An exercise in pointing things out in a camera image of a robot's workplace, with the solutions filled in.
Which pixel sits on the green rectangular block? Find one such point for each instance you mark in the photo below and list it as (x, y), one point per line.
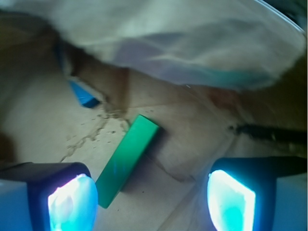
(125, 158)

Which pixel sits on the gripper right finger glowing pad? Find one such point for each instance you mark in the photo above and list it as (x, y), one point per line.
(258, 194)

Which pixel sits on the blue rectangular block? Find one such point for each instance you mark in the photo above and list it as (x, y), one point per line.
(84, 97)

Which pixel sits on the brown paper bag liner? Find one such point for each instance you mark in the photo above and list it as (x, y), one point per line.
(198, 68)

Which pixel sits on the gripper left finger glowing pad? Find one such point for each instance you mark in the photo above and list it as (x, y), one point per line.
(47, 197)

